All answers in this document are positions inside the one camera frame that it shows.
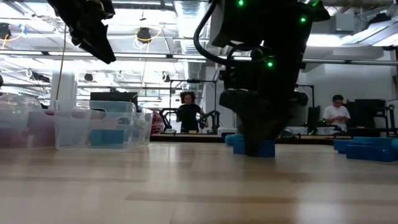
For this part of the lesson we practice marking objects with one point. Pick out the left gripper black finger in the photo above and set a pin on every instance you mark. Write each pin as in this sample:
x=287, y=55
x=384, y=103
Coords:
x=96, y=40

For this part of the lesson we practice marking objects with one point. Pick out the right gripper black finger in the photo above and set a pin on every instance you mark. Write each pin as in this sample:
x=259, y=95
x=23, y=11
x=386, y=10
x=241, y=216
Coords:
x=259, y=121

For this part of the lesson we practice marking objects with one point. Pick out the dark blue toy brick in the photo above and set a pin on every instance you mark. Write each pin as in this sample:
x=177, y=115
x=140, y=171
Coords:
x=269, y=151
x=340, y=146

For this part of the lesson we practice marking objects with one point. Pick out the teal cylinder block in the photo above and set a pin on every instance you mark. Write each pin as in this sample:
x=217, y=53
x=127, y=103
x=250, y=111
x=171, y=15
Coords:
x=231, y=140

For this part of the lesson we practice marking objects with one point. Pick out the light blue rounded block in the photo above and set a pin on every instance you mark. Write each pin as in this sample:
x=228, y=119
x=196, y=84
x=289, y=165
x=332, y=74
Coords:
x=107, y=137

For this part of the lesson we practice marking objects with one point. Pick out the long light blue block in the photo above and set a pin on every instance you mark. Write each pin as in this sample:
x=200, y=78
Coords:
x=379, y=140

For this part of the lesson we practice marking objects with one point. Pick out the black background robot arm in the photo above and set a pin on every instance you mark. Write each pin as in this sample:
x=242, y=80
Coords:
x=168, y=116
x=214, y=119

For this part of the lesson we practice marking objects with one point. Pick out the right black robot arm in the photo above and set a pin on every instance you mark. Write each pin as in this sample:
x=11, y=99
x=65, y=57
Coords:
x=264, y=25

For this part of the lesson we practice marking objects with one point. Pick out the white box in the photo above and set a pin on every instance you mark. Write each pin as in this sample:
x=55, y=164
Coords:
x=225, y=131

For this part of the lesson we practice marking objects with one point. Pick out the black ceiling dome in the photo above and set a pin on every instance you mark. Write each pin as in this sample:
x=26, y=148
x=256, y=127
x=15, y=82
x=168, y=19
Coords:
x=144, y=35

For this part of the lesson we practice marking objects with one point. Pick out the white column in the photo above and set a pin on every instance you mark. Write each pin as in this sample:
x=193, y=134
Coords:
x=63, y=84

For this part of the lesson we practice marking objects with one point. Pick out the black monitor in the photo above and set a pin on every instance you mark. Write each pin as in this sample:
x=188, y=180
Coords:
x=112, y=96

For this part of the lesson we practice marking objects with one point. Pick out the person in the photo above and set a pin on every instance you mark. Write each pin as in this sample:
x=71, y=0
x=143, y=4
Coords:
x=188, y=115
x=335, y=113

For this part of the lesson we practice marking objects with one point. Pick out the black ceiling device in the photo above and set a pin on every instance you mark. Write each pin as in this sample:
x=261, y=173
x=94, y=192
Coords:
x=4, y=31

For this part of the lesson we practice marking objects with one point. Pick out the clear plastic bin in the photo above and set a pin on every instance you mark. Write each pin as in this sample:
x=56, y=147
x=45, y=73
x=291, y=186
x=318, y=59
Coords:
x=12, y=115
x=71, y=137

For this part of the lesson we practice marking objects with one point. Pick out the red cabinet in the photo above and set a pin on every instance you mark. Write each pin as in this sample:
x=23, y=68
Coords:
x=156, y=123

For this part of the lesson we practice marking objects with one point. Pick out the black cabinets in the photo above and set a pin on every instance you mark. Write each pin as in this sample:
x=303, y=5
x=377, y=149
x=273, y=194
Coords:
x=367, y=113

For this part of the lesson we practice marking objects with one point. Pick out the blue heart-shaped block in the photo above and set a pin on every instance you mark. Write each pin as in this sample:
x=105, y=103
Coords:
x=370, y=154

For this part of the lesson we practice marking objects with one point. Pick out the black stand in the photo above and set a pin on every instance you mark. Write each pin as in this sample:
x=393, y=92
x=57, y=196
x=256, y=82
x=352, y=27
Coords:
x=391, y=118

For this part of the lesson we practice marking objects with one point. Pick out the long ceiling light rail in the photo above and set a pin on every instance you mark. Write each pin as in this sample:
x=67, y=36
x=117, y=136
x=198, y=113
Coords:
x=140, y=55

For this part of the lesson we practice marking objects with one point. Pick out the silver spiral ceiling duct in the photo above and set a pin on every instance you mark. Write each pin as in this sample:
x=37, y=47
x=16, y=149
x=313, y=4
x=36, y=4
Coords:
x=186, y=25

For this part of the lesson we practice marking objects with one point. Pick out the grey rectangular ceiling duct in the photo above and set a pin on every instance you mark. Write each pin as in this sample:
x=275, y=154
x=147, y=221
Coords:
x=342, y=28

